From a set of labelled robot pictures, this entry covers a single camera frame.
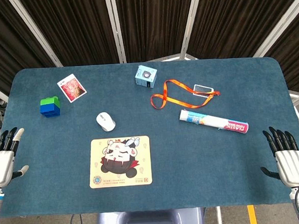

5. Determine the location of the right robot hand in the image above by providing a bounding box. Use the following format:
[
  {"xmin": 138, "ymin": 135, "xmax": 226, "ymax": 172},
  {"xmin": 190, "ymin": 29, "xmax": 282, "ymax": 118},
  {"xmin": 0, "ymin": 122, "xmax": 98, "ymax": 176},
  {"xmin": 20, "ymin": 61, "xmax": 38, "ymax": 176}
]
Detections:
[{"xmin": 257, "ymin": 125, "xmax": 299, "ymax": 190}]

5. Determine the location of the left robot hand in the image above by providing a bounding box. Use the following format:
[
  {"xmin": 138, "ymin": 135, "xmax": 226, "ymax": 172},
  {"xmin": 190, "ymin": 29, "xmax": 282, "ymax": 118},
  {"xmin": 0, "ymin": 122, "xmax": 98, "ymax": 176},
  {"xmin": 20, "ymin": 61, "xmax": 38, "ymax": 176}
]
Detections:
[{"xmin": 0, "ymin": 127, "xmax": 30, "ymax": 188}]

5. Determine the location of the white computer mouse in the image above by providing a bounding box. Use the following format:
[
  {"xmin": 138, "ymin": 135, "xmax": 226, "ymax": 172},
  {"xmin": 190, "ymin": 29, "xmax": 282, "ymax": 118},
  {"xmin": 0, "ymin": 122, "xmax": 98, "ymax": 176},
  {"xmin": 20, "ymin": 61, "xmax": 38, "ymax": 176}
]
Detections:
[{"xmin": 96, "ymin": 111, "xmax": 117, "ymax": 132}]

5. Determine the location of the cartoon print mouse pad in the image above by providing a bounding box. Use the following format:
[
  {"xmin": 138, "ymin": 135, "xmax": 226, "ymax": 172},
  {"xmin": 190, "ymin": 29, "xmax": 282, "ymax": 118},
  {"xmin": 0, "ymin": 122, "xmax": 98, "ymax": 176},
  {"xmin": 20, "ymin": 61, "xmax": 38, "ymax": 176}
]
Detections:
[{"xmin": 86, "ymin": 135, "xmax": 154, "ymax": 189}]

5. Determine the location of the green and blue block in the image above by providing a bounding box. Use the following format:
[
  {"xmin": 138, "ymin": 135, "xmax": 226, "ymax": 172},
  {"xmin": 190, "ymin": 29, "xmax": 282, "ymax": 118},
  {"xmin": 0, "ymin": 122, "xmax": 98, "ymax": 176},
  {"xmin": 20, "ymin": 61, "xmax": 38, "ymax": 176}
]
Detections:
[{"xmin": 39, "ymin": 96, "xmax": 61, "ymax": 119}]

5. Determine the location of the plastic food bag roll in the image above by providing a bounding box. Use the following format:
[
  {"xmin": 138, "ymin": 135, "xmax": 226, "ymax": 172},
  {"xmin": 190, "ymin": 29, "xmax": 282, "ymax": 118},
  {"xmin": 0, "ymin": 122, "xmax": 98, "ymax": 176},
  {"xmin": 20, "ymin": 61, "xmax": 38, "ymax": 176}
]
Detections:
[{"xmin": 178, "ymin": 105, "xmax": 250, "ymax": 138}]

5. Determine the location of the blue felt table mat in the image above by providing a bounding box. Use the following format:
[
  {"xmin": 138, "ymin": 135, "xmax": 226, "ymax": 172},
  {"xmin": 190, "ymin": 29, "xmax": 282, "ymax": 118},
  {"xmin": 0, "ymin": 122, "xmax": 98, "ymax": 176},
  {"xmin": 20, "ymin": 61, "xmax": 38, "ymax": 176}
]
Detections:
[{"xmin": 0, "ymin": 52, "xmax": 299, "ymax": 221}]

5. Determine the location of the red picture card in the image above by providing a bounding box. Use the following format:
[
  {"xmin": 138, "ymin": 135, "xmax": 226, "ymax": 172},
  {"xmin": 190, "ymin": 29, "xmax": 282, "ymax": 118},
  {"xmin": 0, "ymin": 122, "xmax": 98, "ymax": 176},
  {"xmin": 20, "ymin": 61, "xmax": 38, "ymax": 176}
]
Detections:
[{"xmin": 56, "ymin": 72, "xmax": 88, "ymax": 104}]

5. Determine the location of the clear badge holder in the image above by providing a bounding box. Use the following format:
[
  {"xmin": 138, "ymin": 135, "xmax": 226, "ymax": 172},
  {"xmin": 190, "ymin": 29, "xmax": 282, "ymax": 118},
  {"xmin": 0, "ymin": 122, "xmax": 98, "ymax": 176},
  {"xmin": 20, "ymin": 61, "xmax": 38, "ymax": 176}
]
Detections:
[{"xmin": 192, "ymin": 82, "xmax": 215, "ymax": 99}]

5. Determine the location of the grey robot torso base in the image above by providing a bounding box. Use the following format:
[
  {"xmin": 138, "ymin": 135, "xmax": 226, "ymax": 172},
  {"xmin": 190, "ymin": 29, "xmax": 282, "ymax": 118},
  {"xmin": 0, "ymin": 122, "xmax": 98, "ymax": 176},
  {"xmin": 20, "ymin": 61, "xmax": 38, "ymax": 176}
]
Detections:
[{"xmin": 94, "ymin": 206, "xmax": 207, "ymax": 224}]

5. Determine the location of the light blue small box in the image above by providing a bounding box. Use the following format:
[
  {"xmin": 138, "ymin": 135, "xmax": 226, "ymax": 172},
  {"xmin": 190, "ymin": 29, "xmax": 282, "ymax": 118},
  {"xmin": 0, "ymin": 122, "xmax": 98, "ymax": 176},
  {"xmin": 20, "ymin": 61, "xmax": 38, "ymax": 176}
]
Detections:
[{"xmin": 133, "ymin": 64, "xmax": 159, "ymax": 90}]

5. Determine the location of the dark brown curtain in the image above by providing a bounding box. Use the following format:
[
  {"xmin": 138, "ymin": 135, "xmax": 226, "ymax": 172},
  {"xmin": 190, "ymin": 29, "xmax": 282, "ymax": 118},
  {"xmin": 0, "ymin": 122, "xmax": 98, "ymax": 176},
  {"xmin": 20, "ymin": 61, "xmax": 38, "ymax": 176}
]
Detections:
[{"xmin": 0, "ymin": 0, "xmax": 299, "ymax": 111}]

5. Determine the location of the orange lanyard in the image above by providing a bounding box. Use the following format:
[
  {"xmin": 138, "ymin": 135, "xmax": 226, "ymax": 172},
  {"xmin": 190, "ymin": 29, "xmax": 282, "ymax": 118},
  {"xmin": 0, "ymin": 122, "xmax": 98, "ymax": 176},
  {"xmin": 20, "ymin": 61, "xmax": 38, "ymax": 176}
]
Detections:
[{"xmin": 149, "ymin": 76, "xmax": 222, "ymax": 111}]

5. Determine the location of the white metal frame post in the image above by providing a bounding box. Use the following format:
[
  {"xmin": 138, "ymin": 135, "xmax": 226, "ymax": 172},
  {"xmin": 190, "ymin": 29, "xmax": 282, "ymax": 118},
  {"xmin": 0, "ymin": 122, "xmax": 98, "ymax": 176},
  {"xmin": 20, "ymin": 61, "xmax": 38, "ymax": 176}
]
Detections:
[
  {"xmin": 177, "ymin": 0, "xmax": 208, "ymax": 60},
  {"xmin": 7, "ymin": 0, "xmax": 63, "ymax": 70},
  {"xmin": 103, "ymin": 0, "xmax": 128, "ymax": 64},
  {"xmin": 249, "ymin": 0, "xmax": 299, "ymax": 58}
]

